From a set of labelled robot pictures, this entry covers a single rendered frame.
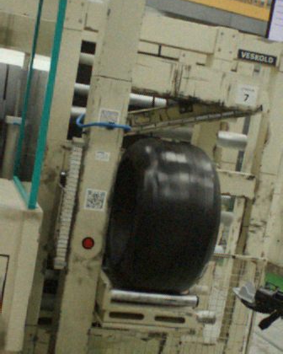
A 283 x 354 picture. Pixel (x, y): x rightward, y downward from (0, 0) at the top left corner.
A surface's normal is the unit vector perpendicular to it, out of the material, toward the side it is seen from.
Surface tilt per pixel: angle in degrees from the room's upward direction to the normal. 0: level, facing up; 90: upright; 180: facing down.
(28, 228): 90
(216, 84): 90
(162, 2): 90
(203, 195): 64
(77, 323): 90
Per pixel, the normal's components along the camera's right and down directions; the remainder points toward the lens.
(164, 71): 0.23, 0.15
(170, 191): 0.28, -0.29
